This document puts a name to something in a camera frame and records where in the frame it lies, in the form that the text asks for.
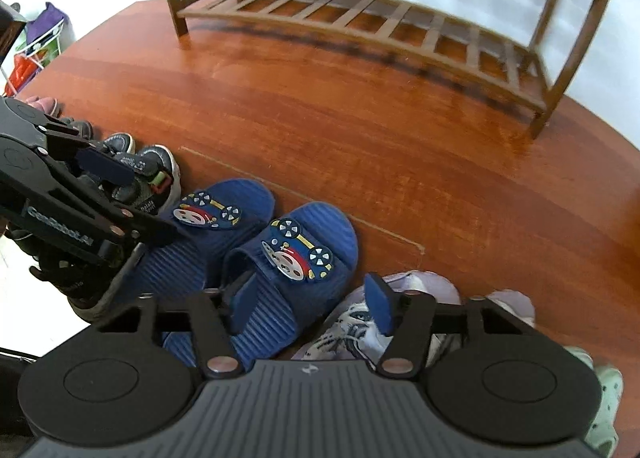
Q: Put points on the mint green clog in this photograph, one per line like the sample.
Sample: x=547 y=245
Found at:
x=580 y=357
x=607 y=388

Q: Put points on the black leather shoe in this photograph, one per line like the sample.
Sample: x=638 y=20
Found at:
x=82 y=128

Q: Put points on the red bag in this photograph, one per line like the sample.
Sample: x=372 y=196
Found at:
x=22 y=73

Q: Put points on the purple bag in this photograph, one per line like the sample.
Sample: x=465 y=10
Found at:
x=47 y=21

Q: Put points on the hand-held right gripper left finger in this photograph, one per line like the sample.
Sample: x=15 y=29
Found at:
x=245 y=303

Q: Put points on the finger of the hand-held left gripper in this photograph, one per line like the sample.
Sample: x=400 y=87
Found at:
x=152 y=232
x=105 y=166

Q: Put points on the pink fuzzy slipper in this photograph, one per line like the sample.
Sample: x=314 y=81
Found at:
x=30 y=102
x=51 y=107

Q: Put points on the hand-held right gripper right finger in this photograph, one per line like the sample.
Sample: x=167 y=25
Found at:
x=378 y=305

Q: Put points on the navy grey sneaker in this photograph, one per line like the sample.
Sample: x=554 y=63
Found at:
x=157 y=168
x=120 y=143

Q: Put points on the blue slipper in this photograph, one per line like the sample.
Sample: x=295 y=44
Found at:
x=295 y=248
x=200 y=210

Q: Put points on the dark object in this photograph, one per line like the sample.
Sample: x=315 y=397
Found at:
x=7 y=33

